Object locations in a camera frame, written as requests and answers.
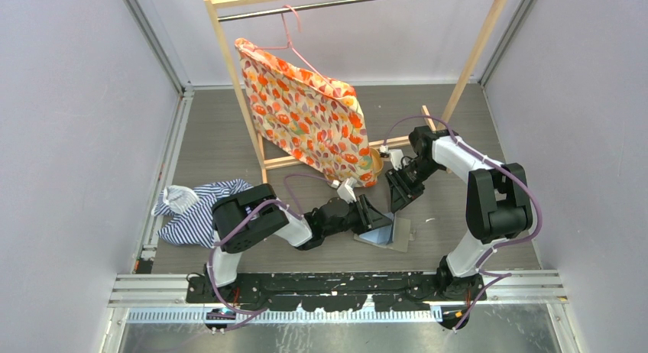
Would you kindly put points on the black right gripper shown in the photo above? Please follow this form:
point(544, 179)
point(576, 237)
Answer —
point(400, 193)

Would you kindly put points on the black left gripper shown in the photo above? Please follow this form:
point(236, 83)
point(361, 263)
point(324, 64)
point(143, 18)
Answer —
point(368, 217)

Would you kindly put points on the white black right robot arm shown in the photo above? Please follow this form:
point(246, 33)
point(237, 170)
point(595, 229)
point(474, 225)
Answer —
point(497, 207)

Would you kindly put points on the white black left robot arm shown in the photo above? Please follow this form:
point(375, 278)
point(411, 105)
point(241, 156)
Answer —
point(243, 220)

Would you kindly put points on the tan oval tray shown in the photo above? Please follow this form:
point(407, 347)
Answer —
point(377, 161)

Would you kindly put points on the orange floral garment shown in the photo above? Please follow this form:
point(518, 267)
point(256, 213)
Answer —
point(316, 119)

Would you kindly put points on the blue white striped shirt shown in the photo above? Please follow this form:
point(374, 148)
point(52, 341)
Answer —
point(194, 225)

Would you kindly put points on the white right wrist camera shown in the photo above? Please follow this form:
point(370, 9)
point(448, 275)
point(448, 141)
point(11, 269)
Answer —
point(395, 156)

